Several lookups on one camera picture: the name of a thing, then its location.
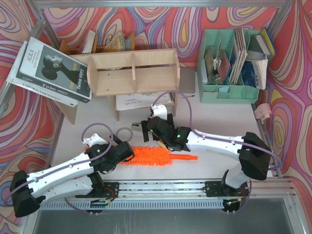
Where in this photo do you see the orange chenille duster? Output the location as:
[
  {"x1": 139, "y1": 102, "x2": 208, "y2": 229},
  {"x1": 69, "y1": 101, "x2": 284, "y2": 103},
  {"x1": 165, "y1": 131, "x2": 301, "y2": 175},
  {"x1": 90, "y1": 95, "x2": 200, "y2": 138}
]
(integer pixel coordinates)
[{"x1": 83, "y1": 145, "x2": 197, "y2": 166}]

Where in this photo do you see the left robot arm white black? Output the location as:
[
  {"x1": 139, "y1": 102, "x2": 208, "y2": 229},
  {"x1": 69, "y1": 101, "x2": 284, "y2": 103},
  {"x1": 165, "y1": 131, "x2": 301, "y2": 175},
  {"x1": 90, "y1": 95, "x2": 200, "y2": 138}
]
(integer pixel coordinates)
[{"x1": 10, "y1": 137, "x2": 135, "y2": 217}]

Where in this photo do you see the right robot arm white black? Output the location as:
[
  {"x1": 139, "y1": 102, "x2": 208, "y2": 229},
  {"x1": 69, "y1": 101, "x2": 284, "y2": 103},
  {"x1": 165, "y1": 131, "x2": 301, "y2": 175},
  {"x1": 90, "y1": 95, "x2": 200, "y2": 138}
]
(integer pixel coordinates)
[{"x1": 141, "y1": 115, "x2": 271, "y2": 189}]

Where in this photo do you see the wooden bookshelf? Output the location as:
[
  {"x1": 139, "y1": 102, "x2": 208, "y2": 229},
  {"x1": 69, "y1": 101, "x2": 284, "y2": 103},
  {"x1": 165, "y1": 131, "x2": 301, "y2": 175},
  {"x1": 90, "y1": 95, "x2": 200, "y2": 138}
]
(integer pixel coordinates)
[{"x1": 63, "y1": 48, "x2": 181, "y2": 125}]

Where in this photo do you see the silver black stapler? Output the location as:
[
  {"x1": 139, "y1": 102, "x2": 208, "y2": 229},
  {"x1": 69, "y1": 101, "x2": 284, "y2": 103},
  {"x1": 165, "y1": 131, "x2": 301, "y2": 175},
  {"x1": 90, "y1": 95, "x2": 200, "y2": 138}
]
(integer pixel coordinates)
[{"x1": 131, "y1": 121, "x2": 148, "y2": 133}]

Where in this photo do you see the masking tape roll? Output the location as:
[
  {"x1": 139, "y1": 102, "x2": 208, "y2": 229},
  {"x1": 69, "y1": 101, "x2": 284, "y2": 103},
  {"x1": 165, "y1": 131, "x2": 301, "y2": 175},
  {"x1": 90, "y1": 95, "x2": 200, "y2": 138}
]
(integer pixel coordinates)
[{"x1": 116, "y1": 127, "x2": 133, "y2": 141}]

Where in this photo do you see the spiral notebook under shelf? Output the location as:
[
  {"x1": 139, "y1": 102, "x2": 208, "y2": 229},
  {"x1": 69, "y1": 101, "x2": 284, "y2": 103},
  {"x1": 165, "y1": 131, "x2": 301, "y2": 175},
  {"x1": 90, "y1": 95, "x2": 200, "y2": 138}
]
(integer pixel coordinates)
[{"x1": 116, "y1": 92, "x2": 162, "y2": 111}]

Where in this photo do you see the red booklet in organizer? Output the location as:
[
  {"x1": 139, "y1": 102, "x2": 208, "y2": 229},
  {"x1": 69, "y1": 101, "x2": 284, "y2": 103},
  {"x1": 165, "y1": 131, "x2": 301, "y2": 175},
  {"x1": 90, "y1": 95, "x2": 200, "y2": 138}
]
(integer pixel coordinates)
[{"x1": 217, "y1": 49, "x2": 231, "y2": 83}]

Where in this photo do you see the mint green desk organizer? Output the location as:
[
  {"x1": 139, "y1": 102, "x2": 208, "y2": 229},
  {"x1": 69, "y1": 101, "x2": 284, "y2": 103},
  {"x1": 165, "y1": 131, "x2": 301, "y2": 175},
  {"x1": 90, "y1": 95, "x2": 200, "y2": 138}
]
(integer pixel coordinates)
[{"x1": 196, "y1": 29, "x2": 259, "y2": 104}]

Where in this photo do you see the pink pig figurine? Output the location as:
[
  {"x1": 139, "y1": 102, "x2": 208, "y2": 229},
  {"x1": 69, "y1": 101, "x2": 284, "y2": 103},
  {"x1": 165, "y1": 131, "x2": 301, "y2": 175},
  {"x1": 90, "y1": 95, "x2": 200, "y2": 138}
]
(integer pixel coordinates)
[{"x1": 254, "y1": 103, "x2": 272, "y2": 124}]

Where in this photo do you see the brown wooden book rack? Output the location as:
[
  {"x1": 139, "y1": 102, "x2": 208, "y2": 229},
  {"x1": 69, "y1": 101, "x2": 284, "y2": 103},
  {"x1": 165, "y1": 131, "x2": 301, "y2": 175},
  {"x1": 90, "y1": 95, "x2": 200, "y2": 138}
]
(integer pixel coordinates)
[{"x1": 59, "y1": 31, "x2": 136, "y2": 56}]

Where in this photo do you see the black white Twins story book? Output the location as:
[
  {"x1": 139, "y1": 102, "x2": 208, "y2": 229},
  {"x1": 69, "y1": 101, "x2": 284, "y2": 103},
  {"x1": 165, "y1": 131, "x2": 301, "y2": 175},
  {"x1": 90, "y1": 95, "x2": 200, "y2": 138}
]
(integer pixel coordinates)
[{"x1": 17, "y1": 37, "x2": 92, "y2": 103}]

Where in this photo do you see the open white book in organizer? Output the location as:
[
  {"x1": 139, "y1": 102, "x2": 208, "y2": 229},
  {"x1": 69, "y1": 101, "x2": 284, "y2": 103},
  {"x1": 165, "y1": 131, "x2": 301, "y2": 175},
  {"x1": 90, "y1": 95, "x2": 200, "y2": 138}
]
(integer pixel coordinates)
[{"x1": 252, "y1": 59, "x2": 268, "y2": 90}]

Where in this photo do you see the white book under top book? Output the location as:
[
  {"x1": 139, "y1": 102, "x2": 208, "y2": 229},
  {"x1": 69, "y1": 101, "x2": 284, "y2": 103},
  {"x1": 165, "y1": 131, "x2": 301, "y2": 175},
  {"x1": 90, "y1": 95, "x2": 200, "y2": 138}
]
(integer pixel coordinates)
[{"x1": 7, "y1": 41, "x2": 78, "y2": 107}]

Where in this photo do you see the stack of thin beige books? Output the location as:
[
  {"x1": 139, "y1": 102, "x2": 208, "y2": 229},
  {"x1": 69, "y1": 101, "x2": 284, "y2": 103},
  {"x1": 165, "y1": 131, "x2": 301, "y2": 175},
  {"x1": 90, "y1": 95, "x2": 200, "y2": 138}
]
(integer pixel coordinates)
[{"x1": 229, "y1": 27, "x2": 247, "y2": 84}]

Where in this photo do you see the blue yellow book in organizer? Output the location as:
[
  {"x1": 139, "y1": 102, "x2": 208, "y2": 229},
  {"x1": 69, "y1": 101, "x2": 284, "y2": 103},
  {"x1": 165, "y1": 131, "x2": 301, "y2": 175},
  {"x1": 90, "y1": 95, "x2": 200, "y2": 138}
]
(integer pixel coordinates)
[{"x1": 255, "y1": 28, "x2": 276, "y2": 57}]

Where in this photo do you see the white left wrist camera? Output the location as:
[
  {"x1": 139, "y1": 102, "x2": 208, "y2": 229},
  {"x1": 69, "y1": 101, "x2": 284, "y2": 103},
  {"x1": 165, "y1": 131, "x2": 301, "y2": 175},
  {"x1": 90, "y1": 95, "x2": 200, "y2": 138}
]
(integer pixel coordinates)
[{"x1": 82, "y1": 133, "x2": 103, "y2": 147}]

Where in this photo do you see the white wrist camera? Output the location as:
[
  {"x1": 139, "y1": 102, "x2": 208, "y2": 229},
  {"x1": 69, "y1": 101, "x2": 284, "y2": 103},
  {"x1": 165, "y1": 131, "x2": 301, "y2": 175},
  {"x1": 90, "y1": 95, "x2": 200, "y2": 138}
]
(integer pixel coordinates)
[
  {"x1": 82, "y1": 133, "x2": 103, "y2": 147},
  {"x1": 151, "y1": 104, "x2": 168, "y2": 120}
]

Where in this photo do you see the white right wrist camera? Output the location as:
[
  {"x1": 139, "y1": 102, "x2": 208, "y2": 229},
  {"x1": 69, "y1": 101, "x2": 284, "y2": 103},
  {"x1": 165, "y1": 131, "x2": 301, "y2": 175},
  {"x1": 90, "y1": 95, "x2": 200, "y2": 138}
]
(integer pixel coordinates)
[{"x1": 151, "y1": 104, "x2": 168, "y2": 120}]

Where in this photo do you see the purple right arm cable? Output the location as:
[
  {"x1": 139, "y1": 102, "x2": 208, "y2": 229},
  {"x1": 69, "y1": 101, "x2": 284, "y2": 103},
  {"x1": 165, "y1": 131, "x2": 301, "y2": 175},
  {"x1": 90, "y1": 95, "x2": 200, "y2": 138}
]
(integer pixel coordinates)
[{"x1": 152, "y1": 90, "x2": 282, "y2": 171}]

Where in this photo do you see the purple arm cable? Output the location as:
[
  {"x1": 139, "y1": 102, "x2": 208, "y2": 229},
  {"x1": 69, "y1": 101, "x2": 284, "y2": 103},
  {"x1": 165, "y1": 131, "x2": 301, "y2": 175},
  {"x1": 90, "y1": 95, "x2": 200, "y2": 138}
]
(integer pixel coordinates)
[
  {"x1": 152, "y1": 90, "x2": 282, "y2": 171},
  {"x1": 9, "y1": 122, "x2": 114, "y2": 195}
]

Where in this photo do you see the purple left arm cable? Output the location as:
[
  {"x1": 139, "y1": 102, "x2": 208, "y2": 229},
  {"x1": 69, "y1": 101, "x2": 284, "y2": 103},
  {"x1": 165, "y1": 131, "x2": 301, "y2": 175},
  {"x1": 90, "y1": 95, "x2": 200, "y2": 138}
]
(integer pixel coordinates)
[{"x1": 9, "y1": 122, "x2": 114, "y2": 195}]

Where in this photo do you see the aluminium mounting rail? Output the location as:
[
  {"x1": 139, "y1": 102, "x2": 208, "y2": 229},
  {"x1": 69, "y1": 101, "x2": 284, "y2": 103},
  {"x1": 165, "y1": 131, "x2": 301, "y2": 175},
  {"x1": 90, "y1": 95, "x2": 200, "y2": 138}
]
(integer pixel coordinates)
[{"x1": 34, "y1": 180, "x2": 293, "y2": 198}]

